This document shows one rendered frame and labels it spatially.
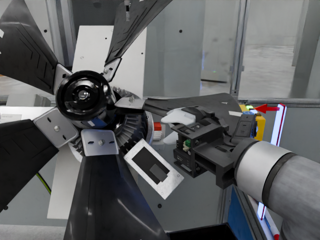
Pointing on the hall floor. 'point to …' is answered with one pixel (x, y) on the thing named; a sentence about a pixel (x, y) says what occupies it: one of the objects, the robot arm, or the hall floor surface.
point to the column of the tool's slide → (54, 25)
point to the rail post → (225, 204)
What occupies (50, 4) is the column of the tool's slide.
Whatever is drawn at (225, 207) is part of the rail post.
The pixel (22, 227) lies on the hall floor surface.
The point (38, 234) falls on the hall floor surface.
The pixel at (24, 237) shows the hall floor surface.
